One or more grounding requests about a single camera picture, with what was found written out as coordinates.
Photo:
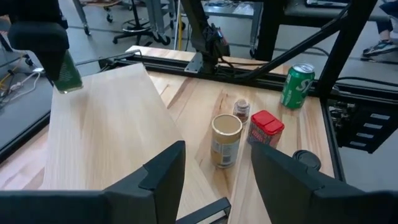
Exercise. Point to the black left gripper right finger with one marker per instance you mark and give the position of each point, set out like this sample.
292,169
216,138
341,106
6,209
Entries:
286,193

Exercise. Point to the green soda can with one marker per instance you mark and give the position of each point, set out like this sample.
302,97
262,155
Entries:
297,87

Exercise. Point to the black aluminium table frame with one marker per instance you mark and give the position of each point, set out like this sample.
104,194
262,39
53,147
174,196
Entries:
345,46

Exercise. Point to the tan lid white label jar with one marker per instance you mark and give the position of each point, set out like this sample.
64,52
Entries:
225,143

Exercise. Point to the tilted wooden board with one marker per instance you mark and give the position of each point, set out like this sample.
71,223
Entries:
109,124

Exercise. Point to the person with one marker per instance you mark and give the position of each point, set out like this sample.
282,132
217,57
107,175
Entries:
381,48

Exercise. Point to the orange spice jar black lid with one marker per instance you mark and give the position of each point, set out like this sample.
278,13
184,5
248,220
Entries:
308,158

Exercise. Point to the black control box white labels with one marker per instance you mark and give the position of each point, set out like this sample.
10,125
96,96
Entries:
345,137

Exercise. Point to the green lid spice jar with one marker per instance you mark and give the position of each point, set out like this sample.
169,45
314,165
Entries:
70,77

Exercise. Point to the red lid paprika tin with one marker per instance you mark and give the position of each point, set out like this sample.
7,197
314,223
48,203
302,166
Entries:
265,127

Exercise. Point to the grey metal table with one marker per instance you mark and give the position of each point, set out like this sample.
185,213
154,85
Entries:
256,28

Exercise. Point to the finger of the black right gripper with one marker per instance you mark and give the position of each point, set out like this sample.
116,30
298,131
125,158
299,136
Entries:
40,40

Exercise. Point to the black stool on wheels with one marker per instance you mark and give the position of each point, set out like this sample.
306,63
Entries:
135,15

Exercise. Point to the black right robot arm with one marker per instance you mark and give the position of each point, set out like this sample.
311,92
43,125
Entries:
199,28

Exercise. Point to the grey desk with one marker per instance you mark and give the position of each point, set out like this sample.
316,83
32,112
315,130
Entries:
311,14

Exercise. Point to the small glass spice jar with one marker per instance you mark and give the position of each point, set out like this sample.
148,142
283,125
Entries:
241,110

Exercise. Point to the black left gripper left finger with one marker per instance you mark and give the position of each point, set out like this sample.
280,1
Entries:
164,186

